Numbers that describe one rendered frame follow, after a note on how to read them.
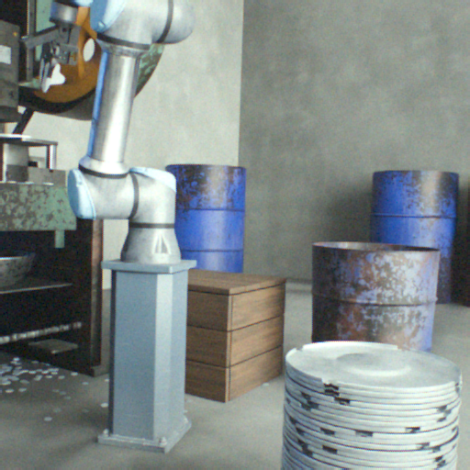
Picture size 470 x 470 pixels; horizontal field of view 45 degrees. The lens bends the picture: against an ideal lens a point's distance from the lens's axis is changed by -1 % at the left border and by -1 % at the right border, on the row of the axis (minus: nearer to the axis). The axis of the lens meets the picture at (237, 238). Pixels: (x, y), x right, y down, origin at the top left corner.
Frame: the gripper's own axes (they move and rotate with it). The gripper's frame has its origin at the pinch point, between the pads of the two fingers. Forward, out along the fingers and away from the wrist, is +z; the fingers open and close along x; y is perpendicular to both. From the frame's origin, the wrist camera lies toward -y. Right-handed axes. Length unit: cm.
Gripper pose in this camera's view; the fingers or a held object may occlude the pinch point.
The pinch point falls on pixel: (42, 86)
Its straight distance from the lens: 182.0
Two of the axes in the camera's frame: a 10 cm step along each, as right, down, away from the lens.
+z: -3.0, 8.9, 3.5
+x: -5.8, -4.6, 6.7
